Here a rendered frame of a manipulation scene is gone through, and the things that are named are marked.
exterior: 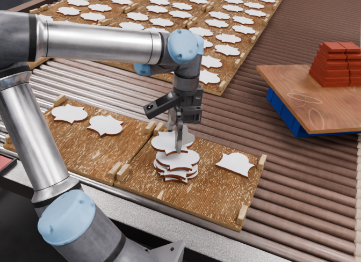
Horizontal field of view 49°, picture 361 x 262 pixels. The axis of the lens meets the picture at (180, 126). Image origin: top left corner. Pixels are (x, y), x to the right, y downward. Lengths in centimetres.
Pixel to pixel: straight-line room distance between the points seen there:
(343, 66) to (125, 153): 97
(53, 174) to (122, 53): 31
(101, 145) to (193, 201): 39
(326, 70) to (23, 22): 126
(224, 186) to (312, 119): 44
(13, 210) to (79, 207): 173
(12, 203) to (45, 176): 164
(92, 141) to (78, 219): 64
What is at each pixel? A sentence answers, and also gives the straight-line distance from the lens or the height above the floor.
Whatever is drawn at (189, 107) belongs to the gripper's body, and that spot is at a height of 117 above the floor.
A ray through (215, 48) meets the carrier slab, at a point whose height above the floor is 94.
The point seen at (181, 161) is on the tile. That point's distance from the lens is 125.
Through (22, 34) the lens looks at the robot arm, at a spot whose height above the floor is 148.
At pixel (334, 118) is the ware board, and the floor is 104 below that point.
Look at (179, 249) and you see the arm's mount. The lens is 87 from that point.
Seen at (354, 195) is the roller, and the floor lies 91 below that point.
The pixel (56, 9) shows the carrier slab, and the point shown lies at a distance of 261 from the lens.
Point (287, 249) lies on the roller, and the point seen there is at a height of 92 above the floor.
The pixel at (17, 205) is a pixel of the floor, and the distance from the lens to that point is 255.
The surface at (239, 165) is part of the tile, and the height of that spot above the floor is 95.
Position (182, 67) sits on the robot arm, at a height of 132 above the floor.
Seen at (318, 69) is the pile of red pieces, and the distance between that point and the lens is 179.
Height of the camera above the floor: 179
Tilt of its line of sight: 35 degrees down
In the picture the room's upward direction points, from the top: 7 degrees clockwise
